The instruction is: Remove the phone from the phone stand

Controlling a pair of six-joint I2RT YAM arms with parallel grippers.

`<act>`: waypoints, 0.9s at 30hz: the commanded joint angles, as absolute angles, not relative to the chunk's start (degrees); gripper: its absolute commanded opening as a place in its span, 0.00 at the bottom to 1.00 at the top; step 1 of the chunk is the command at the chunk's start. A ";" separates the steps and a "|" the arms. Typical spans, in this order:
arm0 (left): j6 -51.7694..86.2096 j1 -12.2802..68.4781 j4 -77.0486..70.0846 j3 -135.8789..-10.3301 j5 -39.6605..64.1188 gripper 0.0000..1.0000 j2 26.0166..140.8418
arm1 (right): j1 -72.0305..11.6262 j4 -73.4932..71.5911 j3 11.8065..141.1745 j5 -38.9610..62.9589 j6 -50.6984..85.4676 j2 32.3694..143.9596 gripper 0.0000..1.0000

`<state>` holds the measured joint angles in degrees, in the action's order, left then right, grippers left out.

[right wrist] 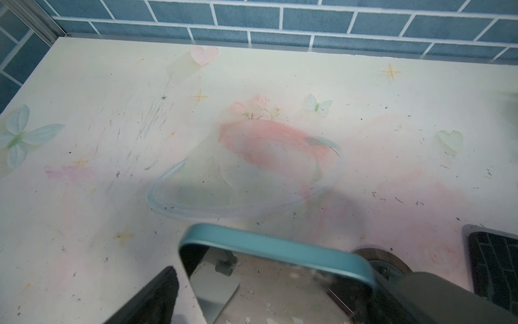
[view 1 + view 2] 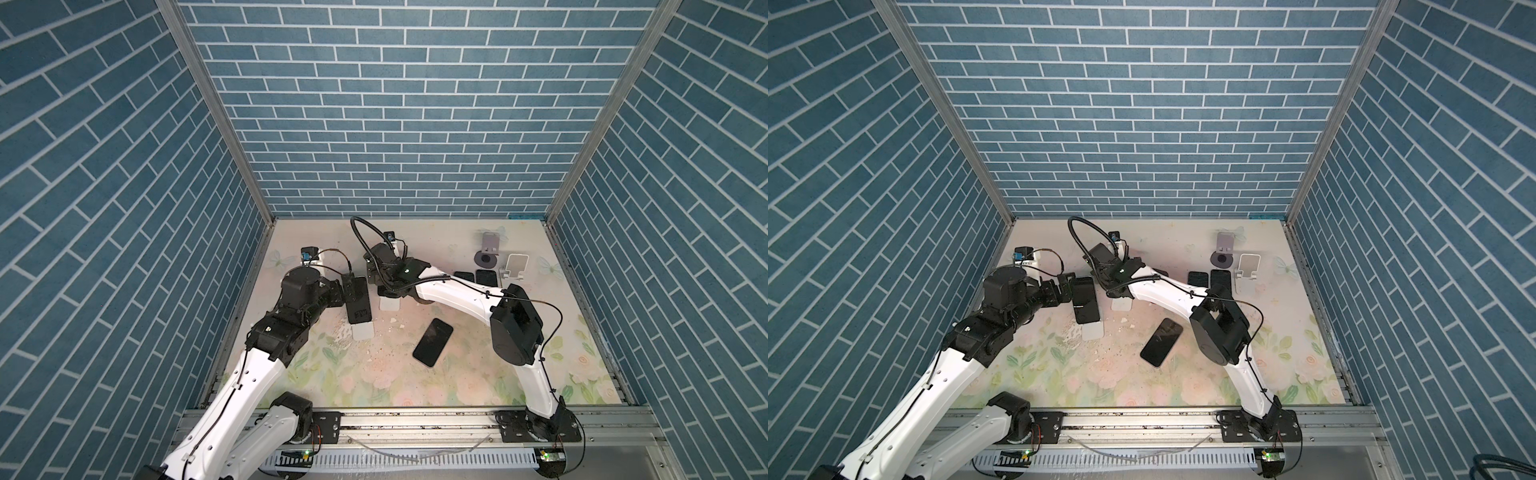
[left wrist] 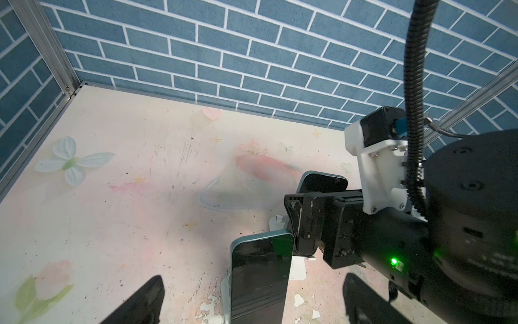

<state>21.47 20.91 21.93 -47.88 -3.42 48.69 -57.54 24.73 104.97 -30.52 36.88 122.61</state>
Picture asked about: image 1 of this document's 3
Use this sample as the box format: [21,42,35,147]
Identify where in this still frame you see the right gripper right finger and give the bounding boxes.
[354,272,517,323]

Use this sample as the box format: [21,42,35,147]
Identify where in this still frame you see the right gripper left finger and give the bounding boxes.
[105,266,179,324]

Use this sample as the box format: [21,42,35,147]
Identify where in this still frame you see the dark round phone stand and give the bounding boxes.
[353,248,412,282]

